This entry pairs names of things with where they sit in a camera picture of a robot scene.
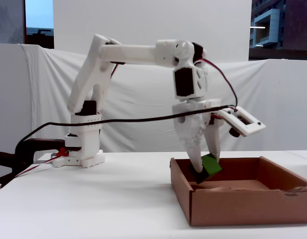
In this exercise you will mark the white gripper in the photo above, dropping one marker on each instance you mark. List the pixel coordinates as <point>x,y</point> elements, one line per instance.
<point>191,122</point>

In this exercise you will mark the green cube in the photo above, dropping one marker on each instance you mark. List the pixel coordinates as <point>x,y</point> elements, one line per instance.
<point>212,165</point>

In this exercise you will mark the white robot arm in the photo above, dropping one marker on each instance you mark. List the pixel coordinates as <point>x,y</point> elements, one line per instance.
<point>133,54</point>

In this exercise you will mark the brown cardboard box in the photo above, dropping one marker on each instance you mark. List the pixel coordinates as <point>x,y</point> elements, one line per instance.
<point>230,209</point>

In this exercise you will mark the white backdrop cloth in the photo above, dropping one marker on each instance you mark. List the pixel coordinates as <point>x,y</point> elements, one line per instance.
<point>268,104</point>

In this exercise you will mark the window showing grey building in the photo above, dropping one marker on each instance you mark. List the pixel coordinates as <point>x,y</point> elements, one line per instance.
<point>280,27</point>

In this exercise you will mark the red clamp lever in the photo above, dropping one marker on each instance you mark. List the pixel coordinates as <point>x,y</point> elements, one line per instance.
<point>61,152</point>

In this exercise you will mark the black table clamp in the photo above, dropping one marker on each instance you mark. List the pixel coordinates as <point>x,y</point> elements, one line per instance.
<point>39,144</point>

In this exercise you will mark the window showing sky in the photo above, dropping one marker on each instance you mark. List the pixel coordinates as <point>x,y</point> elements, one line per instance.
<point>39,15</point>

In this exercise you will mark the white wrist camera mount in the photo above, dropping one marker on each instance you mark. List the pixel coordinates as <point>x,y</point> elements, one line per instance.
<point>250,128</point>

